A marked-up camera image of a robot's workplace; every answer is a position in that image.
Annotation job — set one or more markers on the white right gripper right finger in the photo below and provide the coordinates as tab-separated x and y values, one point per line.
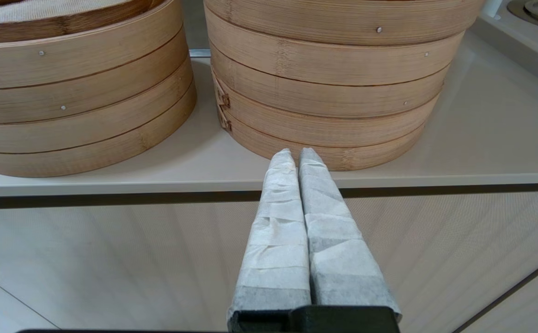
343	263

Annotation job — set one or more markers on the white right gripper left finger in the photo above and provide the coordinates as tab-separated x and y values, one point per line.
278	249

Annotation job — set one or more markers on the bamboo steamer stack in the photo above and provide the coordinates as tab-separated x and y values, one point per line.
324	101

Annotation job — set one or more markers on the small bamboo steamer basket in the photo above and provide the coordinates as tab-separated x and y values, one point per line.
88	115

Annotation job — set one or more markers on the beige cabinet door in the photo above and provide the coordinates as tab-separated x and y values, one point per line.
435	259
135	259
537	310

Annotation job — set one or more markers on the steel plate with vent holes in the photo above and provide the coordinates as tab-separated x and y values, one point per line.
195	32

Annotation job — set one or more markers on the thin white pole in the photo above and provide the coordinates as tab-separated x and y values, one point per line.
492	7

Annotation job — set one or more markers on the round white liner cloth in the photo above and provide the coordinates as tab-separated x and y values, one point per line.
42	9

